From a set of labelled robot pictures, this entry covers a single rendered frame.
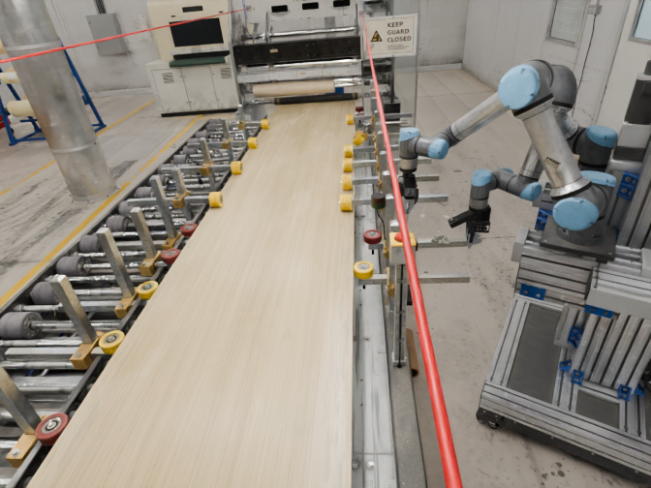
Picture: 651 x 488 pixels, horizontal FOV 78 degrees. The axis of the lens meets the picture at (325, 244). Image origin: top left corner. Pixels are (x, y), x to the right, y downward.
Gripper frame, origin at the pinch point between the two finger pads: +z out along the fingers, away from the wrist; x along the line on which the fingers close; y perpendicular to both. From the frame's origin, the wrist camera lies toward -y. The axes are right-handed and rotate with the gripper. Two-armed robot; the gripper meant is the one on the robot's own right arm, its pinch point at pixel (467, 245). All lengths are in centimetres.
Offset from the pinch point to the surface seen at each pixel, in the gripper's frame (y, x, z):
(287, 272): -77, -27, -8
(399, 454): -38, -89, 13
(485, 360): 20, 7, 83
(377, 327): -42, -30, 21
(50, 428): -132, -96, -8
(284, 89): -118, 251, -23
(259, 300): -85, -44, -8
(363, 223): -46, 60, 20
